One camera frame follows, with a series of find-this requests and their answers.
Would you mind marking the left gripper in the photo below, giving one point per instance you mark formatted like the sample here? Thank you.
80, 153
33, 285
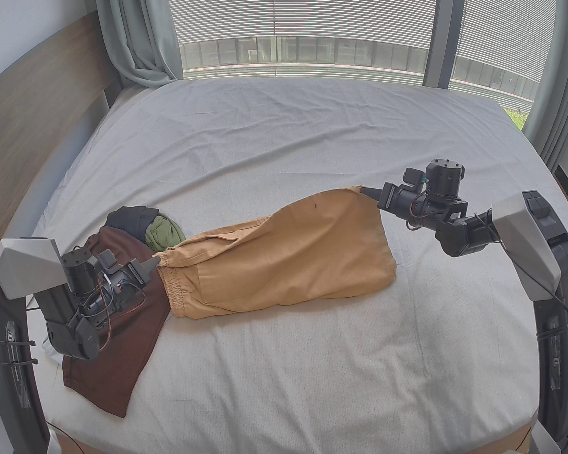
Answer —
132, 279

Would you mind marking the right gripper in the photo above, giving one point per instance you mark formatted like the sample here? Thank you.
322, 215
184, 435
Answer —
400, 201

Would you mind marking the tan shorts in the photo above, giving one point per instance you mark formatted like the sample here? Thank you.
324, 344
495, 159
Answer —
288, 258

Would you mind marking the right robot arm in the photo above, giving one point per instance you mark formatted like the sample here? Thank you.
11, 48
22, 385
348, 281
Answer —
525, 239

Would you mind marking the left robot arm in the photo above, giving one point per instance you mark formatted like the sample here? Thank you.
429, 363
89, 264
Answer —
23, 267

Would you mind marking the green garment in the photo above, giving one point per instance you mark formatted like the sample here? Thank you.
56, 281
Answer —
165, 234

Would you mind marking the black garment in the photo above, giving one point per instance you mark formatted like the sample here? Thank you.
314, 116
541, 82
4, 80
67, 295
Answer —
128, 220

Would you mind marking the brown garment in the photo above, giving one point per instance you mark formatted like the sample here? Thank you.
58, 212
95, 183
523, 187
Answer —
113, 362

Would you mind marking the white garment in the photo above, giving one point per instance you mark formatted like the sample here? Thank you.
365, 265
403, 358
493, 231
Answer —
52, 353

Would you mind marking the grey-green curtain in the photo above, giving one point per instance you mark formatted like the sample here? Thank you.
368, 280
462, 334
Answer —
132, 26
563, 88

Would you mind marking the window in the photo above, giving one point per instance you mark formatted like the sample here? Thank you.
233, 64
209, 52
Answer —
312, 7

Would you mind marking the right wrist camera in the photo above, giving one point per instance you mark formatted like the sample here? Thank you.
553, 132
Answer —
412, 178

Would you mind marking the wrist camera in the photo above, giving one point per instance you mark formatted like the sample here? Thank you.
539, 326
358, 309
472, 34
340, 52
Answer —
106, 259
412, 178

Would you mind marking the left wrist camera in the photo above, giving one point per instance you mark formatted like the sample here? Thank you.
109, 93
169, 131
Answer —
106, 259

